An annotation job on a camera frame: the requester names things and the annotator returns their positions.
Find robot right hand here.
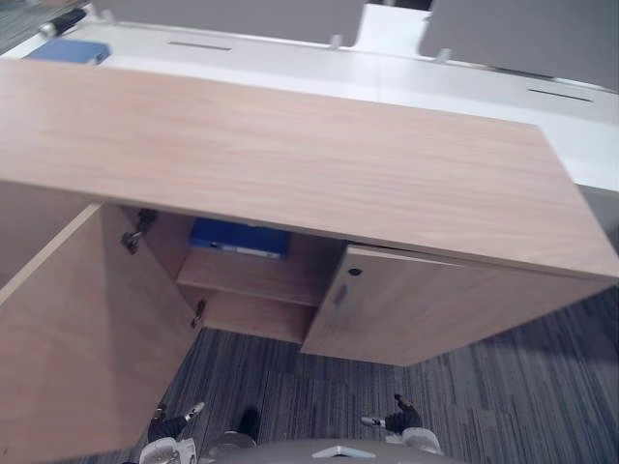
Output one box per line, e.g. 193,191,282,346
361,392,423,432

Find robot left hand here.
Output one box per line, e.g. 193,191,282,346
147,400,206,441

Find closed wooden cabinet door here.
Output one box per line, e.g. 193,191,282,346
299,243,619,368

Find small metal door hinge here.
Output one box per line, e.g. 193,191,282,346
190,299,209,330

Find open wooden cabinet door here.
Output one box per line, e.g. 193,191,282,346
0,202,208,464

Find wooden cabinet shelf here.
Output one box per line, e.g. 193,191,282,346
175,246,331,307

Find large metal door hinge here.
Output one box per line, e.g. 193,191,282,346
120,209,159,255

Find blue folder with white label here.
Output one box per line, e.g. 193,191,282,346
188,217,294,263

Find light wood office cabinet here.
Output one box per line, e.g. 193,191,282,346
0,60,619,369

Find plain blue folder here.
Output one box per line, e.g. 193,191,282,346
25,39,113,67

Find grey robot body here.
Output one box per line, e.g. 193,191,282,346
195,431,439,464

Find wide grey desk partition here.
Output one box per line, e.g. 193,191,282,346
76,0,369,50

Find white partition post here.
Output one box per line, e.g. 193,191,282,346
346,3,434,60

